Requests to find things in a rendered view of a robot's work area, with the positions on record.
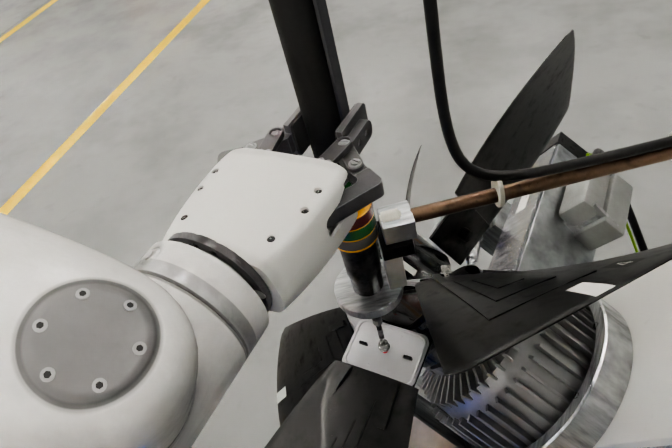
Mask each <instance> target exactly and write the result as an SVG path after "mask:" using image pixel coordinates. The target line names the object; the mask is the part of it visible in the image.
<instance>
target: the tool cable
mask: <svg viewBox="0 0 672 448"><path fill-rule="evenodd" d="M423 6H424V15H425V23H426V32H427V40H428V49H429V57H430V65H431V73H432V80H433V88H434V94H435V101H436V107H437V112H438V117H439V121H440V126H441V130H442V133H443V137H444V140H445V143H446V145H447V148H448V150H449V152H450V154H451V156H452V158H453V160H454V161H455V163H456V164H457V165H458V166H459V167H460V168H461V169H462V170H463V171H465V172H466V173H468V174H469V175H471V176H473V177H476V178H478V179H482V180H486V181H491V188H495V189H496V191H497V194H498V199H499V201H498V202H497V203H495V204H496V206H497V207H503V206H504V205H505V191H504V186H503V182H502V181H515V180H524V179H530V178H537V177H542V176H548V175H553V174H558V173H563V172H567V171H572V170H576V169H581V168H585V167H589V166H594V165H598V164H602V163H606V162H611V161H615V160H619V159H623V158H627V157H632V156H636V155H640V154H644V153H648V152H652V151H656V150H660V149H664V148H668V147H672V131H671V132H670V134H669V136H668V137H664V138H660V139H656V140H652V141H648V142H644V143H640V144H636V145H632V146H627V147H623V148H619V149H615V150H611V151H606V152H602V153H598V154H594V155H589V156H585V157H581V158H576V159H572V160H568V161H563V162H558V163H553V164H548V165H543V166H538V167H531V168H525V169H516V170H503V171H499V170H487V169H483V168H480V167H477V166H475V165H474V164H472V163H471V162H470V161H469V160H468V159H467V158H466V157H465V155H464V154H463V152H462V150H461V148H460V146H459V144H458V141H457V138H456V135H455V131H454V128H453V124H452V119H451V115H450V109H449V104H448V97H447V90H446V82H445V73H444V64H443V55H442V45H441V36H440V26H439V16H438V5H437V0H423Z"/></svg>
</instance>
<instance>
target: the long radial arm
mask: <svg viewBox="0 0 672 448"><path fill-rule="evenodd" d="M576 158H577V157H576V156H574V155H573V154H572V153H570V152H569V151H568V150H567V149H565V148H564V147H563V146H562V145H560V144H558V145H557V146H556V145H554V146H553V147H551V148H550V149H549V150H547V151H546V152H544V153H543V154H542V155H540V156H539V157H538V159H537V160H536V162H535V163H534V165H533V166H532V167H538V166H543V165H548V164H553V163H558V162H563V161H568V160H572V159H576ZM566 186H567V185H566ZM566 186H562V187H558V188H554V189H550V190H546V191H542V192H538V193H534V194H530V195H526V196H522V197H518V198H514V200H513V203H512V206H511V208H510V211H509V214H508V216H507V219H506V222H505V224H504V227H503V230H502V232H501V235H500V238H499V241H498V243H497V246H496V249H495V251H494V254H493V257H492V259H491V262H490V265H489V267H488V269H491V270H510V269H512V270H513V271H514V270H517V271H529V270H538V269H546V268H554V267H561V266H568V265H575V264H581V263H587V262H593V260H594V255H595V251H596V249H595V250H592V251H591V250H589V249H588V248H586V247H585V246H584V245H583V244H581V243H580V242H579V241H577V240H576V239H575V238H574V237H573V235H574V233H573V232H572V231H571V230H570V229H569V228H568V227H567V226H566V225H565V224H564V223H563V222H564V220H563V219H561V217H560V216H559V210H560V207H561V204H562V200H563V197H564V193H565V190H566Z"/></svg>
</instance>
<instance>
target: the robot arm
mask: <svg viewBox="0 0 672 448"><path fill-rule="evenodd" d="M372 131H373V129H372V123H371V121H370V120H368V116H367V111H366V106H365V104H364V103H359V102H357V103H356V104H354V106H353V107H352V108H351V110H350V111H349V113H348V114H347V115H346V117H345V118H344V119H343V120H342V122H341V123H340V125H339V126H338V127H337V129H336V130H335V137H336V141H335V142H334V143H333V144H332V145H331V146H330V147H329V148H328V149H327V150H326V151H325V152H324V153H323V154H322V155H321V156H320V157H319V158H318V159H316V158H310V157H304V156H301V155H303V154H304V152H305V151H306V150H307V148H308V147H309V146H310V142H309V138H308V135H307V131H306V128H305V124H304V121H303V118H302V114H301V111H300V107H299V106H298V107H297V108H296V110H295V111H294V112H293V113H292V114H291V116H290V117H289V118H288V119H287V120H286V122H285V123H284V124H283V127H282V128H281V127H274V128H272V129H270V130H269V131H268V133H267V134H266V136H265V137H264V138H262V139H259V140H256V141H253V142H250V143H248V144H246V145H245V146H244V148H243V147H239V148H235V149H230V150H226V151H222V152H221V153H219V154H218V157H217V164H216V165H215V167H214V168H213V169H212V170H211V171H210V172H209V173H208V174H207V176H206V177H205V178H204V179H203V180H202V182H201V183H200V184H199V185H198V187H197V188H196V189H195V191H194V192H193V193H192V194H191V196H190V197H189V199H188V200H187V201H186V203H185V204H184V206H183V207H182V209H181V210H180V212H179V213H178V215H177V216H176V218H175V219H174V221H173V223H172V224H171V226H170V228H169V229H168V231H167V233H166V235H165V237H164V239H163V240H162V241H160V242H157V243H155V244H154V245H153V246H152V247H151V248H150V249H149V250H148V251H147V252H146V254H145V255H144V256H143V257H142V258H141V259H140V260H139V261H138V263H137V264H136V265H135V266H134V267H131V266H129V265H127V264H125V263H123V262H121V261H119V260H117V259H115V258H112V257H110V256H108V255H106V254H104V253H102V252H99V251H97V250H95V249H92V248H90V247H88V246H86V245H83V244H81V243H79V242H76V241H74V240H71V239H69V238H66V237H64V236H61V235H59V234H56V233H54V232H51V231H49V230H46V229H44V228H41V227H38V226H36V225H33V224H31V223H28V222H25V221H23V220H20V219H17V218H14V217H12V216H9V215H6V214H3V213H0V448H191V447H192V445H193V444H194V442H195V440H196V439H197V437H198V436H199V434H200V433H201V431H202V429H203V428H204V426H205V425H206V423H207V421H208V420H209V418H210V417H211V415H212V414H213V412H214V410H215V409H216V407H217V406H218V404H219V403H220V401H221V399H222V398H223V396H224V395H225V393H226V391H227V390H228V388H229V387H230V385H231V384H232V382H233V380H234V379H235V377H236V376H237V374H238V373H239V371H240V369H241V368H242V366H243V365H244V363H245V361H246V360H247V358H248V357H249V355H250V353H251V352H252V350H253V349H254V347H255V346H256V344H257V342H258V341H259V339H260V338H261V336H262V335H263V333H264V331H265V330H266V328H267V327H268V324H269V316H268V312H269V311H273V312H278V313H281V312H282V311H283V310H284V309H286V308H287V307H288V306H289V305H290V304H291V303H292V302H293V301H294V300H295V299H296V298H297V297H298V296H299V295H300V294H301V293H302V292H303V291H304V290H305V289H306V288H307V287H308V286H309V284H310V283H311V282H312V281H313V280H314V279H315V278H316V276H317V275H318V274H319V273H320V271H321V270H322V269H323V267H324V266H325V265H326V264H327V262H328V261H329V260H330V258H331V257H332V256H333V254H334V253H335V252H336V250H337V249H338V247H339V246H340V244H341V243H342V242H343V240H344V239H345V237H346V236H347V234H348V233H349V231H350V229H351V228H352V226H353V225H354V223H355V221H356V219H357V216H358V212H357V211H359V210H361V209H362V208H364V207H366V206H367V205H369V204H371V203H373V202H374V201H376V200H378V199H379V198H381V197H382V196H384V194H385V193H384V187H383V182H382V178H381V177H380V176H379V175H378V174H377V173H375V172H374V171H373V170H372V169H371V168H369V167H367V166H365V165H364V162H363V160H362V158H361V157H360V153H361V152H362V150H363V149H364V147H365V146H366V144H367V143H368V141H369V140H370V138H371V136H372ZM338 162H339V164H340V165H338V164H337V163H338ZM349 181H350V183H351V184H352V185H351V186H350V187H348V188H346V189H344V188H345V187H344V186H345V185H346V184H347V183H348V182H349Z"/></svg>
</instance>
